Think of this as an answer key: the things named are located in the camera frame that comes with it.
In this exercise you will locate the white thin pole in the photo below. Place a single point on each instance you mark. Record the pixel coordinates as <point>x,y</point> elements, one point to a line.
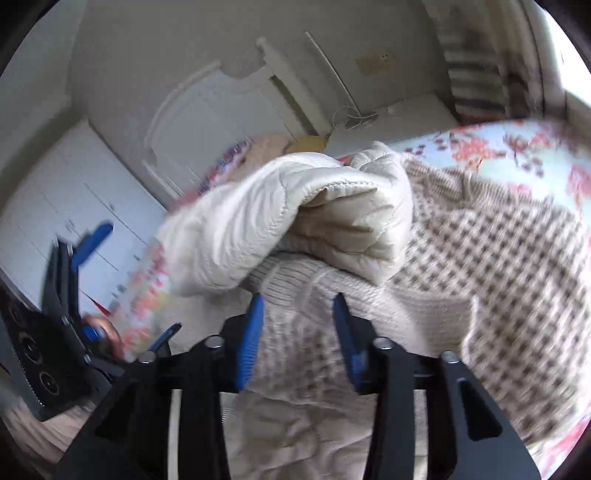
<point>332,74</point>

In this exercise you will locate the floral bedsheet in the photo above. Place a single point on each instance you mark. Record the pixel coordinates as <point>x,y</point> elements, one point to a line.
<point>508,143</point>

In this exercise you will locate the person's left hand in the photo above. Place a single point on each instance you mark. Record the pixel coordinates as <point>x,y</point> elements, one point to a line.
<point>110,330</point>

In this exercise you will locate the white wooden bed headboard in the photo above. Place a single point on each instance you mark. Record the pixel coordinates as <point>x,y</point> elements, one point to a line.
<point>207,120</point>

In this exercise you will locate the dark framed window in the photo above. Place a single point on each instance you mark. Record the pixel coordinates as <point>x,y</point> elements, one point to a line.
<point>568,41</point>

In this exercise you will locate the patterned round cushion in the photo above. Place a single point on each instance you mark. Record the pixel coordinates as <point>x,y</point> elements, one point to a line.
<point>231,159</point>

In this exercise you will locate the beige wall socket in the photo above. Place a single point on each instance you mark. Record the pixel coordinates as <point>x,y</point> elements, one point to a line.
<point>377,64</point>

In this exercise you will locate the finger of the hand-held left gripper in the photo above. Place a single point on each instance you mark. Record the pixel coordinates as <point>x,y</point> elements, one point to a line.
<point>92,242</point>
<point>165,338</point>

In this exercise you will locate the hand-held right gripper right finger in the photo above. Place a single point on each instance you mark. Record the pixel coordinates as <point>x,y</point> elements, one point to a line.
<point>344,332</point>

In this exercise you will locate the yellow cloth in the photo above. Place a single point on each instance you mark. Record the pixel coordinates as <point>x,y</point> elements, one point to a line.
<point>307,143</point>

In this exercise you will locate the beige quilted jacket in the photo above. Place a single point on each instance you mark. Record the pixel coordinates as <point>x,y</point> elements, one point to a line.
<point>323,207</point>

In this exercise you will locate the white wardrobe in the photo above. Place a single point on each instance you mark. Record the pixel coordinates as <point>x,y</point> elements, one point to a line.
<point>69,207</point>

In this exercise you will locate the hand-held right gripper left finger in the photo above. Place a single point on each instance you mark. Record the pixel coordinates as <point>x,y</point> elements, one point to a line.
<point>249,332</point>

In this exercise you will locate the white nightstand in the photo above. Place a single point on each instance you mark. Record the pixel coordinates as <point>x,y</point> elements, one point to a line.
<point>406,124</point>

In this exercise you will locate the printed beige curtain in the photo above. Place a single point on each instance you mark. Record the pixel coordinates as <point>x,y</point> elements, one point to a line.
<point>480,69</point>

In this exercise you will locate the beige pillow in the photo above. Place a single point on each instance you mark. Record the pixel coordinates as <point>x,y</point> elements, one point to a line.
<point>270,150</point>

